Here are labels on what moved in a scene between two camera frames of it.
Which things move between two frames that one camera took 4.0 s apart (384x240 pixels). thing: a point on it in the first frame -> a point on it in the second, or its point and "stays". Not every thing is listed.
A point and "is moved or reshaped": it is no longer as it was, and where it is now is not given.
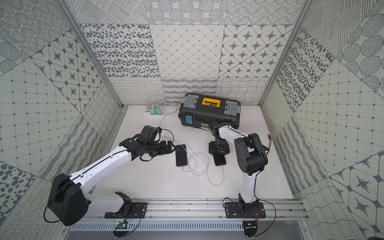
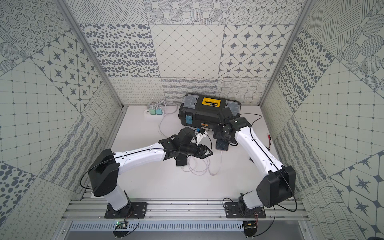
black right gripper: [226, 149] -> [218, 134]
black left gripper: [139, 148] -> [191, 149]
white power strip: [147, 113] stays
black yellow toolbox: [200, 111] stays
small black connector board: [265, 149] stays
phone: [219, 159] is moved or reshaped
